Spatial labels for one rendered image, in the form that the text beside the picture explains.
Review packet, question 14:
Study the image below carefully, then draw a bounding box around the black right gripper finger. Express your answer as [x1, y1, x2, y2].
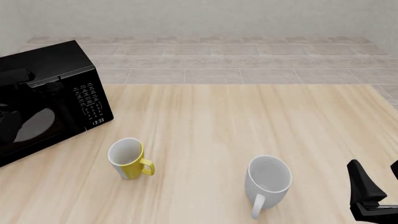
[389, 159, 398, 180]
[346, 159, 388, 207]

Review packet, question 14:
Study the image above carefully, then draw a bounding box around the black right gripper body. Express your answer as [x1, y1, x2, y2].
[349, 201, 398, 222]

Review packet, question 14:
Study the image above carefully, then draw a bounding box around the black microwave oven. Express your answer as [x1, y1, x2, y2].
[0, 39, 114, 168]

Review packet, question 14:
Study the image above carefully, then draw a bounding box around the yellow and white mug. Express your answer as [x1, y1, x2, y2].
[107, 137, 155, 180]

